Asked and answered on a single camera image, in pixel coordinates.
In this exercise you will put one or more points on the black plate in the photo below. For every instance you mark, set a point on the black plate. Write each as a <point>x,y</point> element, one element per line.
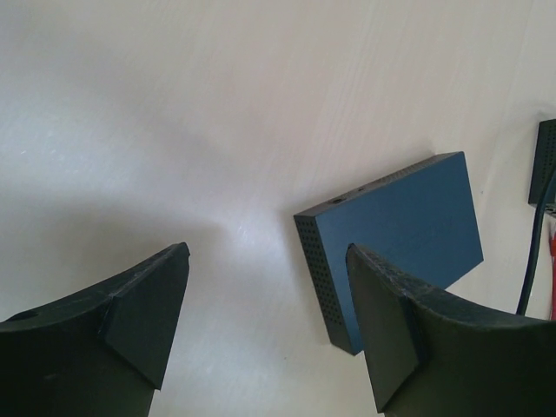
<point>420,218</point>

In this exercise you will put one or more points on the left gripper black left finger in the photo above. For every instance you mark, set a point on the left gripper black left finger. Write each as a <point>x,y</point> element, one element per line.
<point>102,351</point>

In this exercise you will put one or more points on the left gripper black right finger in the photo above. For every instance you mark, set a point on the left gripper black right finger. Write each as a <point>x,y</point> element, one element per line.
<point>432,353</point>

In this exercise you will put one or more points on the black network switch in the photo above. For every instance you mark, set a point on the black network switch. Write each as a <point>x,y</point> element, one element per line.
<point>544,160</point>

